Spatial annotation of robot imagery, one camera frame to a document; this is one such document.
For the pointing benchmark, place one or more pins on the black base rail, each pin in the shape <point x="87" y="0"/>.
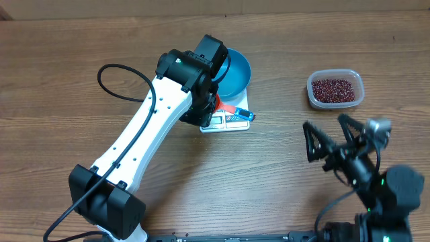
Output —
<point x="294" y="236"/>

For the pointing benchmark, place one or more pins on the white kitchen scale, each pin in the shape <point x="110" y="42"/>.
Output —
<point x="223" y="121"/>

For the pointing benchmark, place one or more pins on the blue bowl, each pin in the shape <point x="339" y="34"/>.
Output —
<point x="236" y="75"/>

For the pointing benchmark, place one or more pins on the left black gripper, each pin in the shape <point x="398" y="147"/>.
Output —
<point x="200" y="120"/>

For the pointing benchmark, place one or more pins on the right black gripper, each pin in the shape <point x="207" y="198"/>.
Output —
<point x="344" y="158"/>

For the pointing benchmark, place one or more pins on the red beans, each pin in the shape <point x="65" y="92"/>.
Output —
<point x="333" y="90"/>

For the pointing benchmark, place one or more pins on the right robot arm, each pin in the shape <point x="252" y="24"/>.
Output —
<point x="389" y="196"/>

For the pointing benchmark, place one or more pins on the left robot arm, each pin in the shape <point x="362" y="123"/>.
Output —
<point x="184" y="89"/>

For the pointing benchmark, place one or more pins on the orange measuring scoop blue handle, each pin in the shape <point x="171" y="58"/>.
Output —
<point x="236" y="111"/>

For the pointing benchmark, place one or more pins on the clear plastic container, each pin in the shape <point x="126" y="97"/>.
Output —
<point x="348" y="74"/>

